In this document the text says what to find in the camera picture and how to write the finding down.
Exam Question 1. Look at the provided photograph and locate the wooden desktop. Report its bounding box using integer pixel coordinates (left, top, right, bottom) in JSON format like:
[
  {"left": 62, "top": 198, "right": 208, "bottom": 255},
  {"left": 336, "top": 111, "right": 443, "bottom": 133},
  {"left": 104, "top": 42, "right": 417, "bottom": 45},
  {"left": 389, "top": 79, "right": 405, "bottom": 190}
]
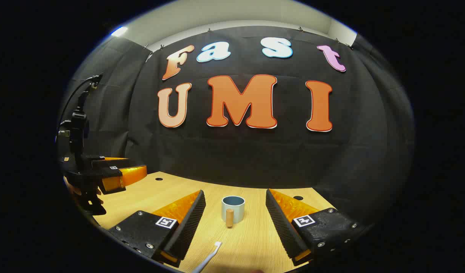
[{"left": 67, "top": 171, "right": 337, "bottom": 273}]

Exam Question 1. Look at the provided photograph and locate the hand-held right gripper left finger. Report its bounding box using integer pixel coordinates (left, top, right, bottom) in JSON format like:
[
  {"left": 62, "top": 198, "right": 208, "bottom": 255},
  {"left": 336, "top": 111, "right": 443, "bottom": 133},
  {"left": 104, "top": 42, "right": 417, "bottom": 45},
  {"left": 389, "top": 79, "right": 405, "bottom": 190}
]
[{"left": 108, "top": 189, "right": 207, "bottom": 268}]

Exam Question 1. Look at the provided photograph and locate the black backdrop cloth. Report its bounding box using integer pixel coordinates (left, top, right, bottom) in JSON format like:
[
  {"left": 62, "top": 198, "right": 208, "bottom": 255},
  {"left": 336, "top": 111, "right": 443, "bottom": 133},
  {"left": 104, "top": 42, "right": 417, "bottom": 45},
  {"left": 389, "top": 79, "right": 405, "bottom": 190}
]
[{"left": 58, "top": 26, "right": 415, "bottom": 228}]

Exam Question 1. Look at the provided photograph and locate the pale blue cup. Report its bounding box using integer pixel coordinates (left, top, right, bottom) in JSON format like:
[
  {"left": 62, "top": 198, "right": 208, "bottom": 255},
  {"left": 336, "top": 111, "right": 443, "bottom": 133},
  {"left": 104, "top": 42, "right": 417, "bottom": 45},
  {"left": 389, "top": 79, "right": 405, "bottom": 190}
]
[{"left": 221, "top": 196, "right": 246, "bottom": 229}]

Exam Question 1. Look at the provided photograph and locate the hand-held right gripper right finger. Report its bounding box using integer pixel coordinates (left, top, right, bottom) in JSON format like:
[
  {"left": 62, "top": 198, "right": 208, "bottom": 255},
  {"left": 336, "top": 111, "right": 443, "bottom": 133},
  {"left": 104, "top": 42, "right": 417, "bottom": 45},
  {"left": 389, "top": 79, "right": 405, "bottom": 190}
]
[{"left": 265, "top": 188, "right": 369, "bottom": 267}]

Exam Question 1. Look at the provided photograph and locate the black cable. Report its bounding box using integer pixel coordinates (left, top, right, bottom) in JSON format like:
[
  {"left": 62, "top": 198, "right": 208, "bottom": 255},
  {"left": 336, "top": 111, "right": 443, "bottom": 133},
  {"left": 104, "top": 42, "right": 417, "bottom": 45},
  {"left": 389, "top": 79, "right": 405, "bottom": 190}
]
[{"left": 60, "top": 75, "right": 103, "bottom": 126}]

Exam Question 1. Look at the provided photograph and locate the white toothbrush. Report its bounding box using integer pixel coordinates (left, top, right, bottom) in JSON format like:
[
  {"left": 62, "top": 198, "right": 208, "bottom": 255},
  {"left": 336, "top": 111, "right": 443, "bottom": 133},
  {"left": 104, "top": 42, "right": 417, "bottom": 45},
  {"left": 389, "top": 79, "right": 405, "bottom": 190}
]
[{"left": 191, "top": 241, "right": 222, "bottom": 273}]

